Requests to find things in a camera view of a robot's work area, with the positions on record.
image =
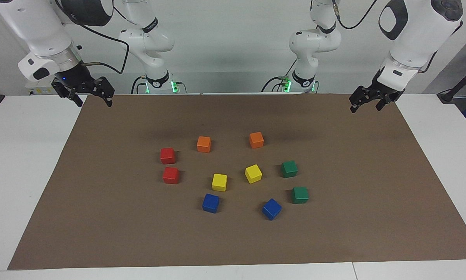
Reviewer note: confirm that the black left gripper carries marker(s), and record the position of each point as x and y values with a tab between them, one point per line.
386	87

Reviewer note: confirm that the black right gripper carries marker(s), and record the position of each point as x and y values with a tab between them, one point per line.
73	77

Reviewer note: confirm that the red wooden cube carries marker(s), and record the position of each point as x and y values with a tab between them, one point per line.
170	175
167	156

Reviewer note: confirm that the green wooden cube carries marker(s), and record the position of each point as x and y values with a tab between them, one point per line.
300	195
289	169

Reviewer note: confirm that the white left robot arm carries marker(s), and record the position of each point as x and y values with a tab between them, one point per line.
314	42

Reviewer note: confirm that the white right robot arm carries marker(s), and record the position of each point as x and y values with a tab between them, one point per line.
147	42

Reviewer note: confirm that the white box with yellow label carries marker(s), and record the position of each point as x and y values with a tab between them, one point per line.
38	91

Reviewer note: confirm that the black stand rod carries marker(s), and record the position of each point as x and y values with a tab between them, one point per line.
447	97

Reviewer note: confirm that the orange wooden cube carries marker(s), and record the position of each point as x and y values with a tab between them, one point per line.
256	140
204	144

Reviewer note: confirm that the brown paper mat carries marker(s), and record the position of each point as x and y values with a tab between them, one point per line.
334	233

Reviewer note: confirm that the yellow wooden cube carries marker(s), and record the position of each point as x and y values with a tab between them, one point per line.
253	174
219	182

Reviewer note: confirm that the blue wooden cube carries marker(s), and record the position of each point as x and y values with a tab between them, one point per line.
210	203
271	209

